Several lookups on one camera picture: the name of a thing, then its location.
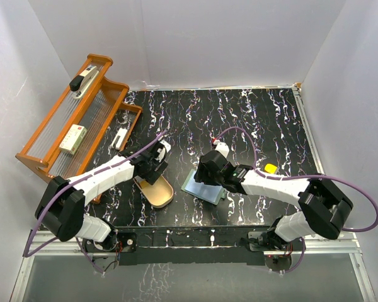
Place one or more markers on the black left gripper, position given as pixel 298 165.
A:
pixel 157 166

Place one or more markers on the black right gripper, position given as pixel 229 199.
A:
pixel 201 175

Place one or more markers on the mint green card holder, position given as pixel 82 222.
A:
pixel 208 193

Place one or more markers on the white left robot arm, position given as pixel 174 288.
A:
pixel 61 209

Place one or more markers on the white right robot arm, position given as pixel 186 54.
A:
pixel 322 207

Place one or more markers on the tan oval wooden tray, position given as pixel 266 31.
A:
pixel 159 194

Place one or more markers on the white small clip object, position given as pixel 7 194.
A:
pixel 119 139

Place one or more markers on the yellow eraser block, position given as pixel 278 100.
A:
pixel 271 169

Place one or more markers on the orange wooden shelf rack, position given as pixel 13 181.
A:
pixel 90 101

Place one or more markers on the white small cardboard box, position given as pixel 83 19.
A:
pixel 73 139

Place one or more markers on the black and white stapler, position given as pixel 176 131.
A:
pixel 80 84

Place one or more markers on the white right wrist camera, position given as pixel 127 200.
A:
pixel 221 147

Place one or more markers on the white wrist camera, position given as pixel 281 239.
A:
pixel 221 147
pixel 163 148

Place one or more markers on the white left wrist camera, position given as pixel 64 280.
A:
pixel 163 148

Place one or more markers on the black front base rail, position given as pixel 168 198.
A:
pixel 186 245

